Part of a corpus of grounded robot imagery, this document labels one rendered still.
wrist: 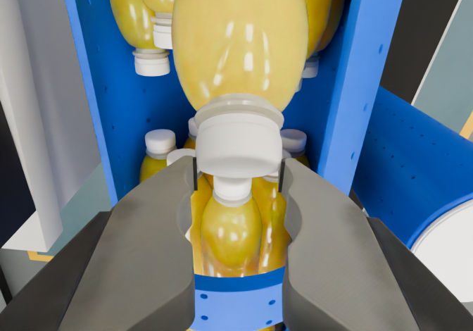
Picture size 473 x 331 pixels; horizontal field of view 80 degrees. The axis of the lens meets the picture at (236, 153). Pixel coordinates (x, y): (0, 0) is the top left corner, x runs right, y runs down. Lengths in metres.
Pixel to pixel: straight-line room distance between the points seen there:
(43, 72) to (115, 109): 0.08
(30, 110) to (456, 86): 1.75
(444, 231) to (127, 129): 0.53
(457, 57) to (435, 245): 1.26
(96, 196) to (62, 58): 1.57
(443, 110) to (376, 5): 1.64
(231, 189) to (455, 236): 0.45
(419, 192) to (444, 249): 0.10
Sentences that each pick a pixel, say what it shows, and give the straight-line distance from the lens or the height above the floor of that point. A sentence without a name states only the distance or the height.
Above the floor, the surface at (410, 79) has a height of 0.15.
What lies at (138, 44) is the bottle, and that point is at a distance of 0.34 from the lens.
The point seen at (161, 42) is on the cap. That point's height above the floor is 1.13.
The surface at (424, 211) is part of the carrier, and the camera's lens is 0.61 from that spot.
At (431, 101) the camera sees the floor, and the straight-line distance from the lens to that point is 1.78.
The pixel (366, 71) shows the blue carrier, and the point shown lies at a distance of 0.22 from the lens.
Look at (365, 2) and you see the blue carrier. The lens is 0.20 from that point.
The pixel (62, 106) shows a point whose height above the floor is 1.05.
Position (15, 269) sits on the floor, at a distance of 2.72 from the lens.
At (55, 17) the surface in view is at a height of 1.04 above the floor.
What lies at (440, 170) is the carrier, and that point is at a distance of 0.66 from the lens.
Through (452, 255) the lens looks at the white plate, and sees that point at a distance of 0.67.
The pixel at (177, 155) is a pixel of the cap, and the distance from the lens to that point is 0.33.
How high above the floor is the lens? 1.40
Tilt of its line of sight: 61 degrees down
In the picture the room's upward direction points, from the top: 180 degrees clockwise
